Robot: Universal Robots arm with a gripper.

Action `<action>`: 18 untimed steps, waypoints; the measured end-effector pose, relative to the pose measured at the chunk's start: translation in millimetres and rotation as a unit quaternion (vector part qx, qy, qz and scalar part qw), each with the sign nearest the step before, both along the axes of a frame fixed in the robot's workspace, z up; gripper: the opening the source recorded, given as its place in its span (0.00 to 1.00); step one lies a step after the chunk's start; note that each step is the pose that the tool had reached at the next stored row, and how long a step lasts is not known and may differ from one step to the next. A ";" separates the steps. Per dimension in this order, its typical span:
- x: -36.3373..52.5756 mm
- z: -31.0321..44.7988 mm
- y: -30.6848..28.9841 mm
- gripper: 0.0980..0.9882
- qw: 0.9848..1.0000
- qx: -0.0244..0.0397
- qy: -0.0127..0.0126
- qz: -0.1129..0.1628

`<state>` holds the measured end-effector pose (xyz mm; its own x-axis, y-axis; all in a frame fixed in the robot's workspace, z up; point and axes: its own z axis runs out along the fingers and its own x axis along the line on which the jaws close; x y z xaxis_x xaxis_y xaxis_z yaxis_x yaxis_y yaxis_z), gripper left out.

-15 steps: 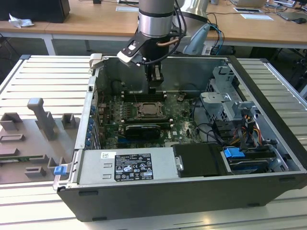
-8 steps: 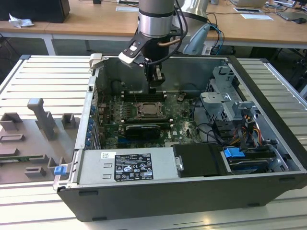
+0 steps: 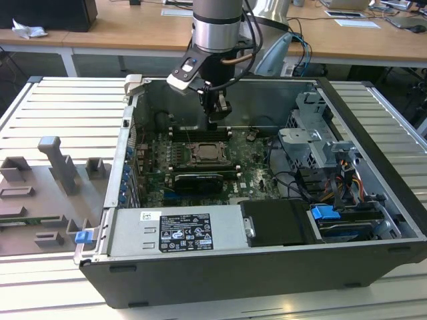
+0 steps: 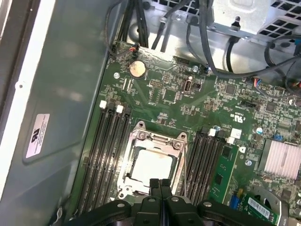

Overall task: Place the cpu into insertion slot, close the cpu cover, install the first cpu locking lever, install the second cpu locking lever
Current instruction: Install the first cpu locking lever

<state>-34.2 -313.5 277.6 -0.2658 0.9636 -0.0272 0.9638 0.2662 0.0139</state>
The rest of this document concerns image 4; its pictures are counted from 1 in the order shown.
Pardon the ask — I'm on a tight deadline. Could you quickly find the round coin battery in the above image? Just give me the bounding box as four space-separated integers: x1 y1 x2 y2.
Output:
128 59 146 79

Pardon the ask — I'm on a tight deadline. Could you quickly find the green motherboard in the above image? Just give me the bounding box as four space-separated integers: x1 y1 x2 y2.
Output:
70 40 301 226

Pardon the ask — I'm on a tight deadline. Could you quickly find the thin metal locking lever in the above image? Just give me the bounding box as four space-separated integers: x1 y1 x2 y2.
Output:
182 145 189 197

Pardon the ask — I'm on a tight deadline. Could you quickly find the thick black cable bundle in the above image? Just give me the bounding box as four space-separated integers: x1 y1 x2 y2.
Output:
119 0 151 49

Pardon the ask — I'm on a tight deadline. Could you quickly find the black graphics card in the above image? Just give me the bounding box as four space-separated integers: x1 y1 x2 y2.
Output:
244 185 301 226

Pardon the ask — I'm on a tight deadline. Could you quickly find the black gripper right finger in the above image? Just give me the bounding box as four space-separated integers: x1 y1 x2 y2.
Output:
161 178 284 226

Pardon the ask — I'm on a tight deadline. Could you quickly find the white label sticker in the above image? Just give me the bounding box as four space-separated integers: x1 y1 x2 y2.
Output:
24 113 51 159

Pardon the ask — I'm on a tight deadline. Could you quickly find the metal socket cover frame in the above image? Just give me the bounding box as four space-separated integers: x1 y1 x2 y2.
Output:
121 136 188 196

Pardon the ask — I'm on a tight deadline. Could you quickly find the black open PC case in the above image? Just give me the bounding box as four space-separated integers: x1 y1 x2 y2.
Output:
0 0 301 226

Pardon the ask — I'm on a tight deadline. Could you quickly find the CPU socket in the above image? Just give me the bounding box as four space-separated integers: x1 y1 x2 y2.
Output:
117 120 190 201

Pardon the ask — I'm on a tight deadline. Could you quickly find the silver square CPU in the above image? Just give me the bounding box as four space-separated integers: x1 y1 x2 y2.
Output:
131 149 174 186

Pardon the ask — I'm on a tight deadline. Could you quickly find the green RAM stick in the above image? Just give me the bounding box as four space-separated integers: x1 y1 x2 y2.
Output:
208 145 239 206

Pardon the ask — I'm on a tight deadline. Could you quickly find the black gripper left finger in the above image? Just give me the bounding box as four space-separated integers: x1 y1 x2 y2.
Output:
63 178 163 226

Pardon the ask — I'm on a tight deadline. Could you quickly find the RAM slot with white clips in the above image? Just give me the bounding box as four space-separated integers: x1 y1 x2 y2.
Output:
193 128 217 203
96 105 124 212
76 100 108 212

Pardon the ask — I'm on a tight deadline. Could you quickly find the silver metal drive cage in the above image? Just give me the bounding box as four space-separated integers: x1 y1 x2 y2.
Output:
211 0 301 41

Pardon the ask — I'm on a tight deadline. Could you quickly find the silver finned heatsink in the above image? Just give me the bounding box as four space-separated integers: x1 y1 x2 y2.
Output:
257 138 301 180

